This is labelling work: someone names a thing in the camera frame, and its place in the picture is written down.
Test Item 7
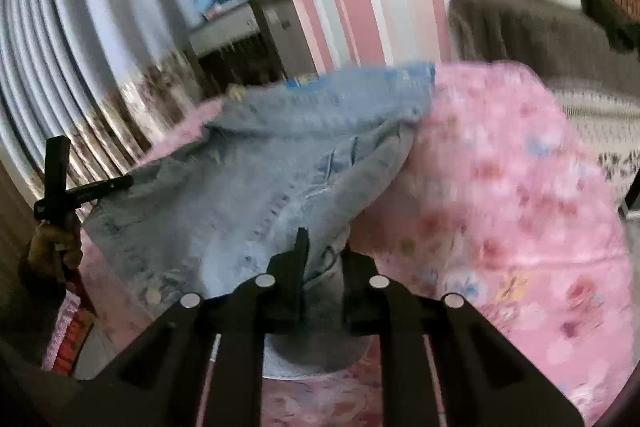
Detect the dark low cabinet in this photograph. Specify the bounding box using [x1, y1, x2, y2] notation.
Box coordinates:
[617, 177, 640, 220]

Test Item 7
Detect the white patterned bedcover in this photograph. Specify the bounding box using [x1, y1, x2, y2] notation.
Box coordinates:
[547, 77, 640, 202]

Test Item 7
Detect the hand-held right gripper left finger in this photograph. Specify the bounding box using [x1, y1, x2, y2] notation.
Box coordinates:
[70, 227, 313, 427]

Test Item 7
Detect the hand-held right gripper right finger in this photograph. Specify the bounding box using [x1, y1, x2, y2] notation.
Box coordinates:
[340, 249, 586, 427]

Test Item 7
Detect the person's left hand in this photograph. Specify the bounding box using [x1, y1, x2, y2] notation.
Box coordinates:
[26, 219, 83, 280]

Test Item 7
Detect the dark bedside cabinet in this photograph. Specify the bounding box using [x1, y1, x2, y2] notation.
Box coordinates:
[187, 0, 313, 98]

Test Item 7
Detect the brown blanket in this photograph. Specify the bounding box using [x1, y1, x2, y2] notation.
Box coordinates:
[447, 0, 640, 95]

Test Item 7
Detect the pink floral bedsheet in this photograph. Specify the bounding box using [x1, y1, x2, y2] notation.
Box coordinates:
[42, 62, 636, 427]

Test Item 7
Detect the striped curtain with floral hem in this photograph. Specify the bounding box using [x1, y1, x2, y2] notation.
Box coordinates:
[0, 0, 216, 208]

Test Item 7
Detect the blue denim jacket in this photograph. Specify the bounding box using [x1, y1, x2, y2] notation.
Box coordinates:
[82, 62, 436, 380]

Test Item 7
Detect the person's left forearm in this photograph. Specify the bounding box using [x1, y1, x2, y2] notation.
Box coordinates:
[0, 257, 76, 373]

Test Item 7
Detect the dark garment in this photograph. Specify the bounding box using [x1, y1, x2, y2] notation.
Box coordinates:
[565, 0, 640, 52]

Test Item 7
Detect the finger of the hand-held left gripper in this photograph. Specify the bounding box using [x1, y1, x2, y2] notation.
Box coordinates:
[34, 176, 134, 220]
[46, 136, 76, 233]

